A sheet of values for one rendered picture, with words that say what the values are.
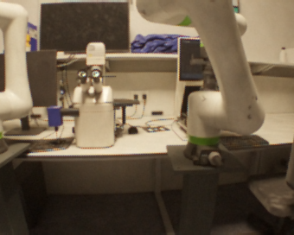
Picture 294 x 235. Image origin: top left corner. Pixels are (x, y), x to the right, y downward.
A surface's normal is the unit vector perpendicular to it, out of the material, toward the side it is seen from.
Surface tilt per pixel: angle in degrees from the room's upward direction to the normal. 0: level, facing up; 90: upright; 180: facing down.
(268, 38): 90
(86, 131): 91
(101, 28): 86
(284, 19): 90
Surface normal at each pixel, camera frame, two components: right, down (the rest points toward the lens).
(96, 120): 0.12, 0.22
